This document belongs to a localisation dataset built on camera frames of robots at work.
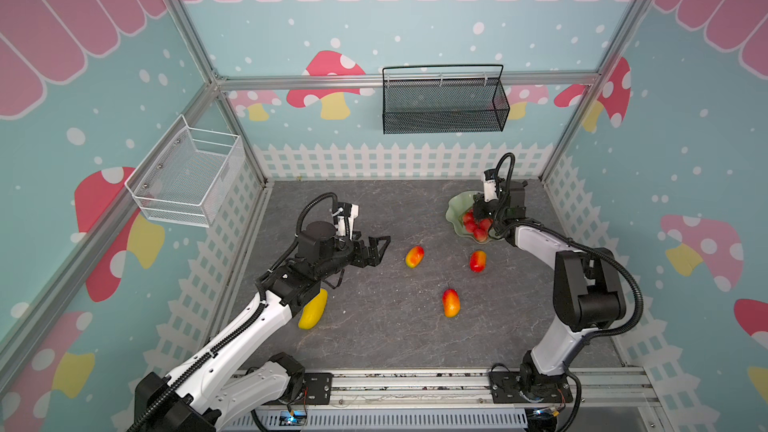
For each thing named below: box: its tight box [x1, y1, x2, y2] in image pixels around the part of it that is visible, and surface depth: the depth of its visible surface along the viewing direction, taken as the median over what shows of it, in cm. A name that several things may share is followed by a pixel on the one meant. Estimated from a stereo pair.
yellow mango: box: [298, 288, 329, 330], surface depth 85 cm
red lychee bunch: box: [463, 209, 493, 243], surface depth 98 cm
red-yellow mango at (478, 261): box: [469, 250, 487, 273], surface depth 96 cm
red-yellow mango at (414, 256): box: [405, 246, 425, 269], surface depth 96 cm
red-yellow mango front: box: [443, 288, 461, 318], surface depth 87 cm
